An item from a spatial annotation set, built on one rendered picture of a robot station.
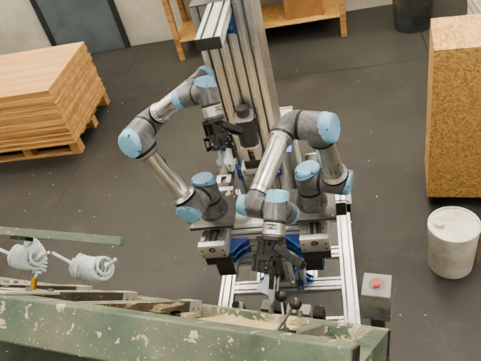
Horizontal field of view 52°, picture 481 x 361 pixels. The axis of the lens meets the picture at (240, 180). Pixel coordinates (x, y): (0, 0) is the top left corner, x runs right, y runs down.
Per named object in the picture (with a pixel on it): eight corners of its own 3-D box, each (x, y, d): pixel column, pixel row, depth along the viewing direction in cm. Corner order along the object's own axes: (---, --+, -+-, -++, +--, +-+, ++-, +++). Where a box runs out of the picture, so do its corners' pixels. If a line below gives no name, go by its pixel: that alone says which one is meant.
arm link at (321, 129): (326, 174, 233) (300, 102, 189) (357, 178, 227) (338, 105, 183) (319, 196, 228) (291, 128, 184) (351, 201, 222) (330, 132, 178)
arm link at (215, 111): (211, 105, 185) (226, 102, 180) (214, 117, 186) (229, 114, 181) (197, 109, 180) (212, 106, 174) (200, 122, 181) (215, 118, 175)
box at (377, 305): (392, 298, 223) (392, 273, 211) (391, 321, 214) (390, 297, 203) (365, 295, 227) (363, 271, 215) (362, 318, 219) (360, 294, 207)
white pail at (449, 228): (471, 243, 327) (479, 191, 297) (484, 280, 305) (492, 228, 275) (421, 246, 334) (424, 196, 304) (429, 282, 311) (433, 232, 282)
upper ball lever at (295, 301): (280, 340, 142) (305, 301, 142) (276, 341, 138) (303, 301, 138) (269, 331, 143) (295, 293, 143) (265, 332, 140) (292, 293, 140)
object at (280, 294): (293, 333, 153) (287, 289, 156) (290, 334, 149) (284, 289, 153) (281, 334, 154) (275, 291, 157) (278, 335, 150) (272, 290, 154)
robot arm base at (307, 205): (296, 193, 246) (293, 178, 240) (327, 190, 243) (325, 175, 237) (296, 215, 235) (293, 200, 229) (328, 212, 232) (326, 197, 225)
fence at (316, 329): (324, 334, 202) (325, 324, 203) (254, 364, 115) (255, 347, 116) (312, 332, 204) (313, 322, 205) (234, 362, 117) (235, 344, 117)
